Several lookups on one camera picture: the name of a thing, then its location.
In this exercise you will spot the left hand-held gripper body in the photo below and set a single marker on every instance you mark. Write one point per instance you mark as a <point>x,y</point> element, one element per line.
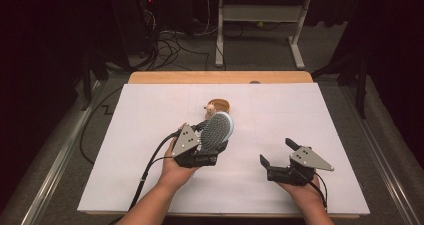
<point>185,141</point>

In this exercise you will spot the white metal stand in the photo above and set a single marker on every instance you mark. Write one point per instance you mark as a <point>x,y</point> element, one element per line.
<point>261,13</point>

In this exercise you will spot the dark computer tower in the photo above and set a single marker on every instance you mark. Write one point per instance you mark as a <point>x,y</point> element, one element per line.
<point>135,25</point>

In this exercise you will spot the light blue hairbrush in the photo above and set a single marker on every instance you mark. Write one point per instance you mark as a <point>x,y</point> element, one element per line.
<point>215,131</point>

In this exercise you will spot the person's right hand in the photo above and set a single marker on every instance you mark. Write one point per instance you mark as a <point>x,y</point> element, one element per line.
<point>306,193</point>

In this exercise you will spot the aluminium floor rail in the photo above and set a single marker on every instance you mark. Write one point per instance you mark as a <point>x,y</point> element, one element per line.
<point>63,148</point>
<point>380,145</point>

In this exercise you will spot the small yellow-green ball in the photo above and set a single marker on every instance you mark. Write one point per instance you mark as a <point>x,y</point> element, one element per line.
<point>260,24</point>

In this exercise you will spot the wooden table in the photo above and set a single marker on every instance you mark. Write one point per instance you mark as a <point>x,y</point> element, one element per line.
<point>200,77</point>

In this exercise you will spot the person's left hand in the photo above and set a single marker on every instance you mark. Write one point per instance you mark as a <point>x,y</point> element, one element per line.
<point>173,173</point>

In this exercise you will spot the white table mat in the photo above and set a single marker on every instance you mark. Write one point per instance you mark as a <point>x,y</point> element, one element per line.
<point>266,118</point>

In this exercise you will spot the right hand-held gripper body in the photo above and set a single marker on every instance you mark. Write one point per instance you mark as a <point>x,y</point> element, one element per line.
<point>310,159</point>

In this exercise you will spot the wooden cup with animal figure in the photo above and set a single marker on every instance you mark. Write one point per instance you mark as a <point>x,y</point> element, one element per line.
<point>220,105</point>

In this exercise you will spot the black stand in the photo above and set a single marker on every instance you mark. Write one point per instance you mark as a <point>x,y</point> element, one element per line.
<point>360,81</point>
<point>88,75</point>

